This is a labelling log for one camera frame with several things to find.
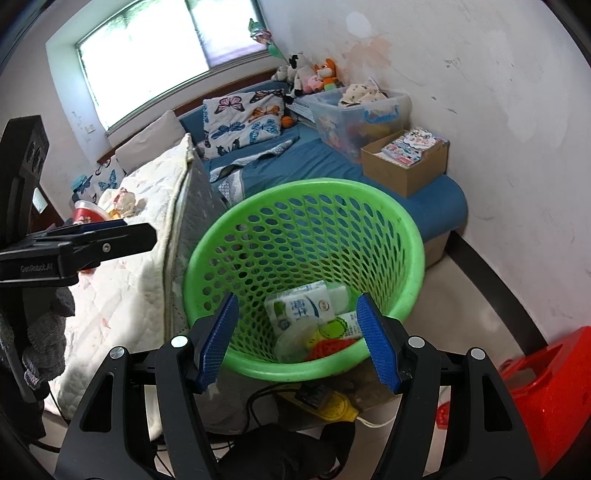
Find clear storage bin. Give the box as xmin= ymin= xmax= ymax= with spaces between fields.
xmin=307 ymin=90 xmax=413 ymax=164

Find person's left hand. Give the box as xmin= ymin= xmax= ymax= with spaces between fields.
xmin=21 ymin=287 xmax=75 ymax=404

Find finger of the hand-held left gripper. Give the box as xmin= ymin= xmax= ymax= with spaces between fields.
xmin=46 ymin=218 xmax=129 ymax=232
xmin=0 ymin=223 xmax=158 ymax=266

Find blue patterned cloth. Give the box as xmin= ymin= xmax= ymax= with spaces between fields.
xmin=210 ymin=138 xmax=296 ymax=185

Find black furniture frame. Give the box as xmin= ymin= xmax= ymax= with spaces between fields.
xmin=443 ymin=230 xmax=550 ymax=358

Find white spotted cloth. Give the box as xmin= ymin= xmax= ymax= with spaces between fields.
xmin=339 ymin=78 xmax=389 ymax=108

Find cartoon picture books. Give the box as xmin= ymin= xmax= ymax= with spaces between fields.
xmin=381 ymin=128 xmax=446 ymax=164

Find black power adapter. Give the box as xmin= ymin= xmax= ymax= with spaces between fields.
xmin=295 ymin=385 xmax=331 ymax=407

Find red cup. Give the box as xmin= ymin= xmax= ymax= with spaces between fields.
xmin=74 ymin=200 xmax=108 ymax=223

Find green plastic basket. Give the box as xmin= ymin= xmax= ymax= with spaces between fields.
xmin=181 ymin=178 xmax=426 ymax=381

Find large butterfly-print pillow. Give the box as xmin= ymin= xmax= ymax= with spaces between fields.
xmin=202 ymin=90 xmax=286 ymax=160

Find grey pillow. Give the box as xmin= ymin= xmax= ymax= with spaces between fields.
xmin=115 ymin=110 xmax=188 ymax=174

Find orange fox plush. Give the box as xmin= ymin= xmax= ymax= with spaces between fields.
xmin=314 ymin=58 xmax=345 ymax=90

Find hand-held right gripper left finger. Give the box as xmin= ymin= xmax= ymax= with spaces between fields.
xmin=58 ymin=292 xmax=241 ymax=480

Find red plastic stool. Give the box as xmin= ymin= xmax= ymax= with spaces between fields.
xmin=499 ymin=325 xmax=591 ymax=478

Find clear round plastic lid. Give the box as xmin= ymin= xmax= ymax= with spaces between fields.
xmin=276 ymin=323 xmax=321 ymax=365

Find window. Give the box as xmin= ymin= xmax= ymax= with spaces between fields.
xmin=46 ymin=0 xmax=273 ymax=134

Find colourful pinwheel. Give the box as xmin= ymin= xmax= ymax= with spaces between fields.
xmin=247 ymin=18 xmax=287 ymax=61

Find red mesh net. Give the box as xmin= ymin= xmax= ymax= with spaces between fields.
xmin=305 ymin=339 xmax=363 ymax=361

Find small butterfly-print pillow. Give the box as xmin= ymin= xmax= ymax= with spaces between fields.
xmin=70 ymin=173 xmax=95 ymax=204
xmin=95 ymin=157 xmax=126 ymax=192

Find white milk carton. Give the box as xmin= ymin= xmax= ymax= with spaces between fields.
xmin=264 ymin=281 xmax=336 ymax=334

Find patterned flat box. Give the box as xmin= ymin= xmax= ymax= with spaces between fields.
xmin=286 ymin=97 xmax=319 ymax=125

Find black cable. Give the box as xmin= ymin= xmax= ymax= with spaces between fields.
xmin=245 ymin=385 xmax=301 ymax=430

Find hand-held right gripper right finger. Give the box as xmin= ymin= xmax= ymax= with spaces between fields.
xmin=355 ymin=293 xmax=541 ymax=480

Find printed quilted blanket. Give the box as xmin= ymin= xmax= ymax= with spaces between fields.
xmin=44 ymin=134 xmax=232 ymax=435

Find yellow power strip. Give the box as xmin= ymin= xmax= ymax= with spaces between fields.
xmin=288 ymin=385 xmax=360 ymax=423

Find small white plastic cup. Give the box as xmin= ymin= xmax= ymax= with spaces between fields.
xmin=327 ymin=284 xmax=352 ymax=317

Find black and white cow plush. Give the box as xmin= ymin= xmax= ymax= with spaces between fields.
xmin=288 ymin=52 xmax=317 ymax=97

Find cardboard box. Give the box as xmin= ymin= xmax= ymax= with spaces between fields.
xmin=360 ymin=128 xmax=450 ymax=198

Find blue sofa bed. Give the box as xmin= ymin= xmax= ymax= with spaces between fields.
xmin=178 ymin=80 xmax=468 ymax=273

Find fruit-print juice carton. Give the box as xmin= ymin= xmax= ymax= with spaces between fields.
xmin=330 ymin=313 xmax=365 ymax=341

